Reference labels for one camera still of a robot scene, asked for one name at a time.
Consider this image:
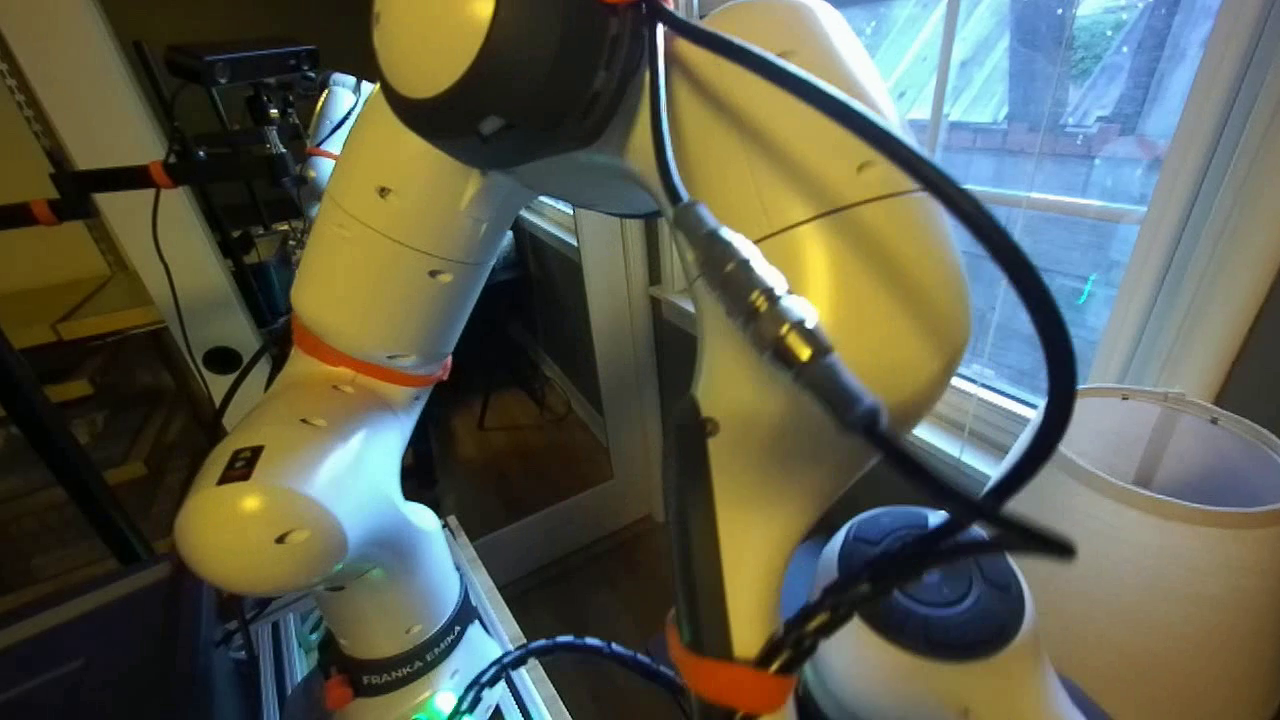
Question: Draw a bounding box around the black equipment box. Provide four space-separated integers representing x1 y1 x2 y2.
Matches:
166 39 324 154

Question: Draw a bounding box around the white lamp shade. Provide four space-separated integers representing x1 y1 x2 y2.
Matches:
1006 381 1280 720

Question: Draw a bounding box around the thin black wire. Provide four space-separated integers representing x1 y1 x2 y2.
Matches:
144 185 205 370

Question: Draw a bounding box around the metal robot mounting table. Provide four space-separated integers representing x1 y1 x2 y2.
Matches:
443 518 573 720

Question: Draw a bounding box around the white framed grid window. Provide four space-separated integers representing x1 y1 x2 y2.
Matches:
824 0 1280 448

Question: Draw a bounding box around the white panel with hole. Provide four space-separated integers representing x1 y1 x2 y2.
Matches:
25 0 313 411

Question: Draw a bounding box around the black metal shelving rack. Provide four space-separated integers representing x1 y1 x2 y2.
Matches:
0 31 191 643

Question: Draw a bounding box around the orange velcro cable strap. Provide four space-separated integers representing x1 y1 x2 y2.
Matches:
317 670 362 720
661 611 800 720

